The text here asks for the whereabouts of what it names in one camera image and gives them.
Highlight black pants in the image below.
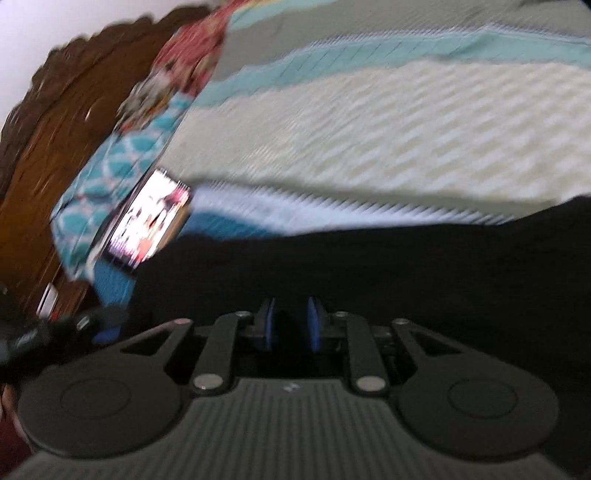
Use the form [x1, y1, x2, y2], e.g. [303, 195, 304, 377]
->
[122, 197, 590, 474]

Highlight smartphone with lit screen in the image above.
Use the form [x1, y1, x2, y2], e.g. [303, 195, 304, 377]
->
[101, 168, 192, 273]

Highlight teal white patterned pillow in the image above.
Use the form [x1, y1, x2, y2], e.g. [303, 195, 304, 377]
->
[50, 93, 193, 280]

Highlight blue patterned bedspread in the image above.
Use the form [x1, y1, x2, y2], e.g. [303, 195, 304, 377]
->
[95, 1, 590, 330]

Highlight carved wooden headboard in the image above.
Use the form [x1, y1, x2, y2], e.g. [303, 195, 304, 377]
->
[1, 4, 211, 317]

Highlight red floral cloth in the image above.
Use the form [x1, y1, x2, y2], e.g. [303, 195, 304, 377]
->
[114, 1, 249, 134]

